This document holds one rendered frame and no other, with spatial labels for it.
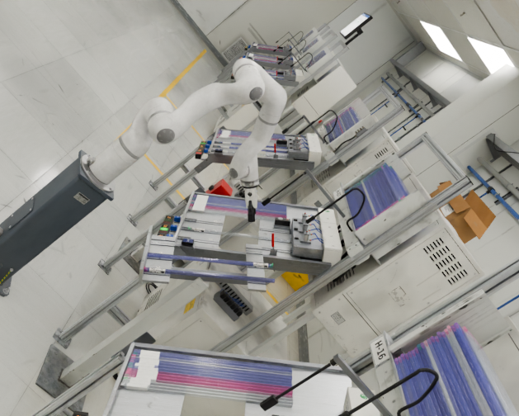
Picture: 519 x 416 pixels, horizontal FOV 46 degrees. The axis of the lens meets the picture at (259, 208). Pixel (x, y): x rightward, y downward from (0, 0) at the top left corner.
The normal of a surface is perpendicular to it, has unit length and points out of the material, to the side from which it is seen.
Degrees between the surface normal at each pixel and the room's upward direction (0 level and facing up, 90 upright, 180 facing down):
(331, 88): 90
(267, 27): 90
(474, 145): 90
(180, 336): 90
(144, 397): 45
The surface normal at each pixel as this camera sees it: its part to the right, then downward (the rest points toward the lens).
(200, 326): -0.04, 0.37
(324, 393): 0.11, -0.92
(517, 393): -0.62, -0.73
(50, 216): 0.20, 0.60
